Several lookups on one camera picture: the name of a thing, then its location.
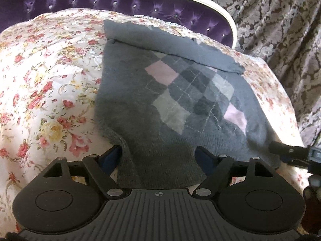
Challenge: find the floral bed cover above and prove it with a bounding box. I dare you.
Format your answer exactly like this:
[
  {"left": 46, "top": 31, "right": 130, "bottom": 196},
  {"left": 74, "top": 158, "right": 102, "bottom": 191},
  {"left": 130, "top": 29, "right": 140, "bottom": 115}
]
[{"left": 1, "top": 9, "right": 303, "bottom": 234}]

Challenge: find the brown silver damask curtain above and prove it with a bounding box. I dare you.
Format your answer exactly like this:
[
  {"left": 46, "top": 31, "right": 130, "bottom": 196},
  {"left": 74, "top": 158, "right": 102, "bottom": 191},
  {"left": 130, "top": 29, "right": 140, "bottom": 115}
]
[{"left": 211, "top": 0, "right": 320, "bottom": 147}]

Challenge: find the purple tufted headboard white frame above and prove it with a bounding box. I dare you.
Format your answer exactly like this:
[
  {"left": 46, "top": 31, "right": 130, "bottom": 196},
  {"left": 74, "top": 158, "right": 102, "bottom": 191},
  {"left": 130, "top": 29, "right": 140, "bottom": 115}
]
[{"left": 1, "top": 0, "right": 237, "bottom": 48}]

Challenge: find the grey argyle knit sweater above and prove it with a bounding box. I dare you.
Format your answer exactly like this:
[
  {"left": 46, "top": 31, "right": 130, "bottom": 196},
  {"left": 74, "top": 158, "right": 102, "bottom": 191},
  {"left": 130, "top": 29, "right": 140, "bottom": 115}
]
[{"left": 95, "top": 20, "right": 281, "bottom": 189}]

